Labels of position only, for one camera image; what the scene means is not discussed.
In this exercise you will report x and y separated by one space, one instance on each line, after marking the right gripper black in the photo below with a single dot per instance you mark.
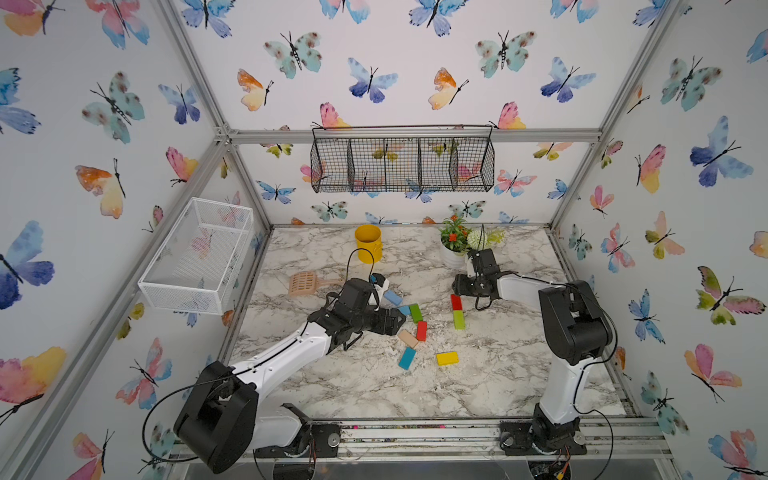
459 284

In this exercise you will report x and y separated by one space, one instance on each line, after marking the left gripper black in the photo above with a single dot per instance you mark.
392 327

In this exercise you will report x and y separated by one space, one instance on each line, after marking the red block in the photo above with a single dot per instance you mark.
456 303
422 329

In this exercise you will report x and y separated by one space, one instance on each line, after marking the lime green block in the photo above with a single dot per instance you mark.
459 320

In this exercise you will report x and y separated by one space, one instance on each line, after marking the teal block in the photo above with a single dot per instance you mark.
407 358

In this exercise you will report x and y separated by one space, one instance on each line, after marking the yellow block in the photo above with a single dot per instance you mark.
447 358

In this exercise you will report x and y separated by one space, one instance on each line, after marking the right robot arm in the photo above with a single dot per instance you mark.
576 331

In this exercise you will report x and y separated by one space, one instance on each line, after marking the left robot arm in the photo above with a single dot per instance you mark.
226 414

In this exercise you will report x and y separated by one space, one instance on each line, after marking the potted flower plant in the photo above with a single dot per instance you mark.
457 240

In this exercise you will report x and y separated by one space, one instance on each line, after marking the light blue block upper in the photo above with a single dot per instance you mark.
393 298

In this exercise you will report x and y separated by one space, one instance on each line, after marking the pink plastic scoop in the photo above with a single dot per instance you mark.
308 283

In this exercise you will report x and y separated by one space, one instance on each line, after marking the natural wood block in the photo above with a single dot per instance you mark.
408 339

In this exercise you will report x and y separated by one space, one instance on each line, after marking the dark green block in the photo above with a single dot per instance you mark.
415 313

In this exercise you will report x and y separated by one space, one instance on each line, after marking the yellow cup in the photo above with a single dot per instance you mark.
369 249

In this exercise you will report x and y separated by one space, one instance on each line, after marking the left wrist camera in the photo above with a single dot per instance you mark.
380 283

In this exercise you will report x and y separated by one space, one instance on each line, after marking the black wire wall basket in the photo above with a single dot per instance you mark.
402 159

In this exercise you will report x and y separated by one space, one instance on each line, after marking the white mesh wall basket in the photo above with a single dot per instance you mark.
195 267

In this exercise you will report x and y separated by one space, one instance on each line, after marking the aluminium front rail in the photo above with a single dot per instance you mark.
376 440

